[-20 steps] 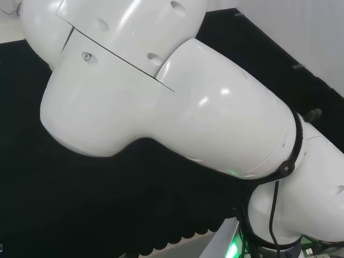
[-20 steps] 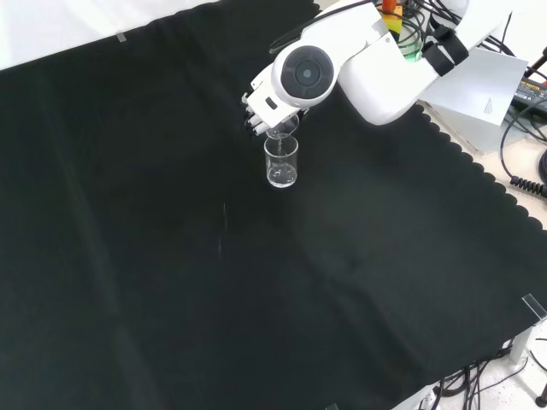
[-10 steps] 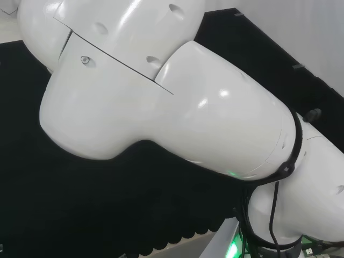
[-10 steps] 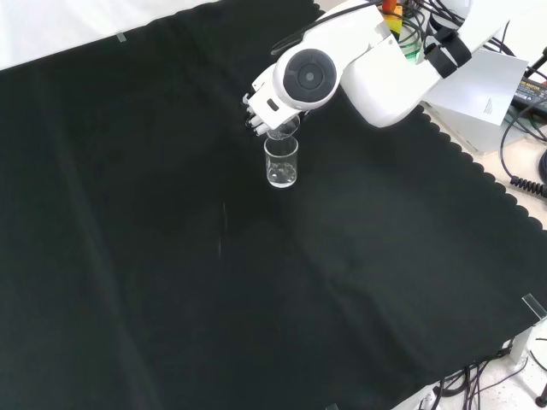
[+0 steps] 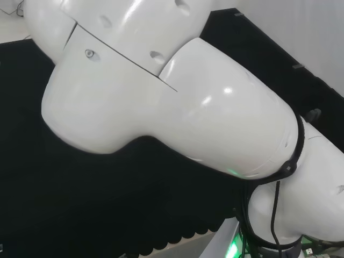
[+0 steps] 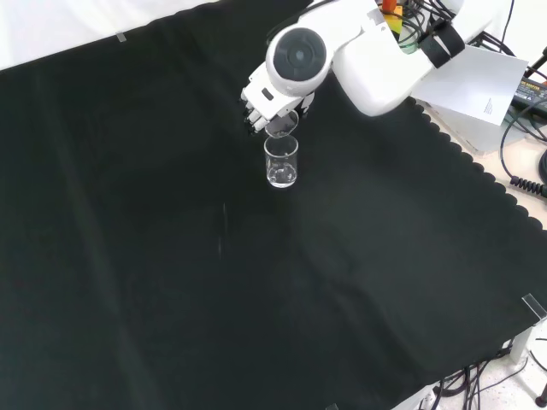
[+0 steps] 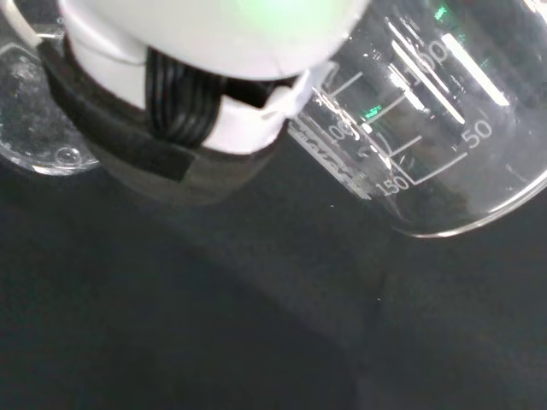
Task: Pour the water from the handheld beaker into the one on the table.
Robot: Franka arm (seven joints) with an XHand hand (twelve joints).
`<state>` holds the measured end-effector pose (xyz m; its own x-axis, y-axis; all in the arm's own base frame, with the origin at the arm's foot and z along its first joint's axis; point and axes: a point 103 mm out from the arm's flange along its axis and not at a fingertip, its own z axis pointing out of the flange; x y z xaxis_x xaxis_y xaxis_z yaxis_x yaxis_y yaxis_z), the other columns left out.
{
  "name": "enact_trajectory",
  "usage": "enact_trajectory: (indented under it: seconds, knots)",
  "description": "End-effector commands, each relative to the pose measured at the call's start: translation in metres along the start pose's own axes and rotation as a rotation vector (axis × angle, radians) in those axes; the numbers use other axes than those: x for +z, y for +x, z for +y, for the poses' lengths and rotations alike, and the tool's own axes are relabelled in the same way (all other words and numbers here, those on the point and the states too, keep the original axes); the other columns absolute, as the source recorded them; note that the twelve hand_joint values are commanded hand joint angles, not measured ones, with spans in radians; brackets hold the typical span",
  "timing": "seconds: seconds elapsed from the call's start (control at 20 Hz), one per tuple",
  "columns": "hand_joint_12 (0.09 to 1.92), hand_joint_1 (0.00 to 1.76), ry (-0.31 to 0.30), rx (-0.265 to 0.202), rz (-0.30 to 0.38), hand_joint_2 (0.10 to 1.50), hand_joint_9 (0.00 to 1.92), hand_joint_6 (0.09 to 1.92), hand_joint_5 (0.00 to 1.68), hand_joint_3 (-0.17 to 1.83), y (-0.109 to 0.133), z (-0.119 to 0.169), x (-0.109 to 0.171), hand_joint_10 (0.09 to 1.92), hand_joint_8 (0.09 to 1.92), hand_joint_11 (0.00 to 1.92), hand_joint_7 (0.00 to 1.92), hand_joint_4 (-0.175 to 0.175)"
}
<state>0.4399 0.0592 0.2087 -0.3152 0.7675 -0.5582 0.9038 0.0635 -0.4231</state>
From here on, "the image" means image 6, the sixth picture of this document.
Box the black coiled cable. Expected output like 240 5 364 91
509 174 547 198

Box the black power adapter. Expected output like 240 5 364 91
509 76 547 110

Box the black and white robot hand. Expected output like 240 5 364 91
240 63 315 138

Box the pale board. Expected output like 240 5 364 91
409 42 531 127

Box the yellow stop button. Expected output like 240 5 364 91
380 0 406 34

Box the clear graduated glass beaker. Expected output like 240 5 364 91
262 135 300 190

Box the black bench cloth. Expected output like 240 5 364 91
0 0 547 410

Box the small clear glass beaker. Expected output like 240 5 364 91
262 109 301 140

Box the green cable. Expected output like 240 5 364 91
397 25 422 57

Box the white table bracket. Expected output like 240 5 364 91
509 318 547 365

